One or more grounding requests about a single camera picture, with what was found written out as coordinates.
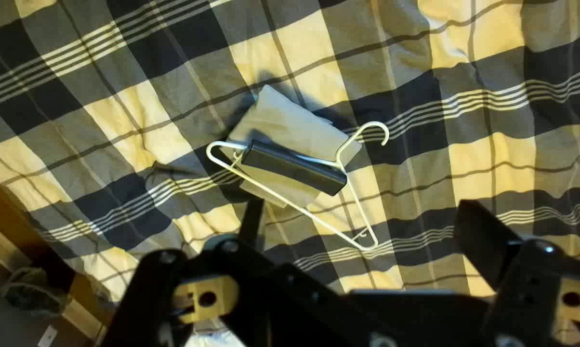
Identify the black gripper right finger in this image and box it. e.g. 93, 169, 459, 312
453, 198, 580, 347

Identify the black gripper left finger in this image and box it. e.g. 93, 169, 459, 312
100, 233, 393, 347

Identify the white plastic coat hanger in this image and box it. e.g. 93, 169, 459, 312
204, 119, 391, 248

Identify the black remote control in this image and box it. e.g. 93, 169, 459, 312
241, 138, 351, 198

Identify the plaid yellow grey comforter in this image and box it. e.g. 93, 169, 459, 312
0, 0, 580, 308

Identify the grey folded cloth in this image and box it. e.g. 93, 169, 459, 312
226, 82, 364, 210

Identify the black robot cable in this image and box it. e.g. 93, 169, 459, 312
237, 196, 266, 246

